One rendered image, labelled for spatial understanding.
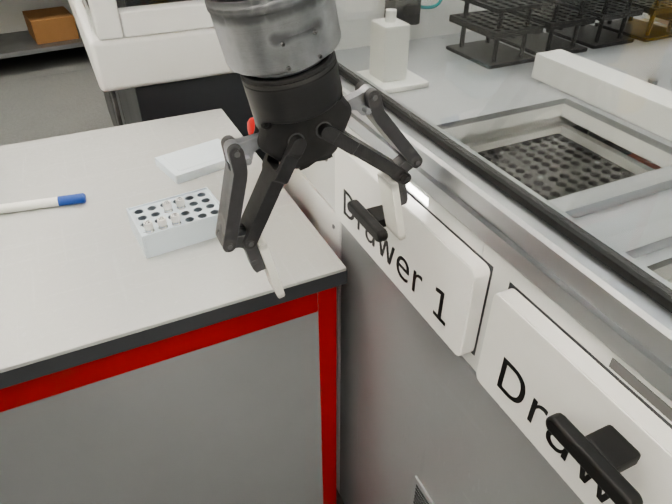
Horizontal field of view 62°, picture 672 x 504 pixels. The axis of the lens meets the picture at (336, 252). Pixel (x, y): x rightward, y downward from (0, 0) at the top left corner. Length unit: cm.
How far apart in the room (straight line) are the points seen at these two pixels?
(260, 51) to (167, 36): 90
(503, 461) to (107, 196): 71
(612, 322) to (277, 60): 29
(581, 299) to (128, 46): 105
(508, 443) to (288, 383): 40
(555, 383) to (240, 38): 34
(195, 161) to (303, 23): 65
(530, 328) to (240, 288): 40
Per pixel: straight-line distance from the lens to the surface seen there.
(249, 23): 40
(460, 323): 55
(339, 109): 47
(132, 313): 74
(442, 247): 53
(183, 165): 101
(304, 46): 41
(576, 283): 44
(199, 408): 86
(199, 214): 83
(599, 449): 42
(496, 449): 62
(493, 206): 48
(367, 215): 59
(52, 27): 431
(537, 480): 58
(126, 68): 130
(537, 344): 47
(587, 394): 45
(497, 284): 51
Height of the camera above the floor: 123
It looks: 37 degrees down
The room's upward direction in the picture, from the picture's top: straight up
